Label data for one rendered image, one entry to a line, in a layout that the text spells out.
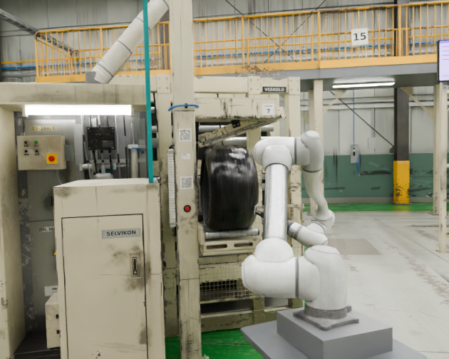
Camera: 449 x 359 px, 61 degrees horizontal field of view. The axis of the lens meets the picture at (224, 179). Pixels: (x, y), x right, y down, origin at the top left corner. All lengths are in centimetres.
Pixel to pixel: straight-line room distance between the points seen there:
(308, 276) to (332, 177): 1023
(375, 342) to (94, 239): 110
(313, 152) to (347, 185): 995
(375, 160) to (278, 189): 1025
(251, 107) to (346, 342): 173
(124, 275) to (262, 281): 55
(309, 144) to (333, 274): 62
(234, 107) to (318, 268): 151
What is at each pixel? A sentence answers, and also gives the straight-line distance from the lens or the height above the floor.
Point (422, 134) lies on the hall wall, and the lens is 1233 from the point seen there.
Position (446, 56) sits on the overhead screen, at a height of 265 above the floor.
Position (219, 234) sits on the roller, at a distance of 233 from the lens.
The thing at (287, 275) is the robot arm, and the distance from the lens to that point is 147.
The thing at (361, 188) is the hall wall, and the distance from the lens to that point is 1182.
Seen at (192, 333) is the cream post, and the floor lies 27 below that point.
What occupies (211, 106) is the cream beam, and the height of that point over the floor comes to 172.
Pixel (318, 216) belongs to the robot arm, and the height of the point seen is 103.
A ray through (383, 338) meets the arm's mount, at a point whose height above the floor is 70.
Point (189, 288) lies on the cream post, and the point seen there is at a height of 56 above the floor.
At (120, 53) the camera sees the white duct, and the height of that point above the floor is 206.
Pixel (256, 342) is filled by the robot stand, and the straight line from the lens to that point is 160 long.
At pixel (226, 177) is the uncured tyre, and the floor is 125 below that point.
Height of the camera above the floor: 136
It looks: 3 degrees down
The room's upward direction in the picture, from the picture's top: 1 degrees counter-clockwise
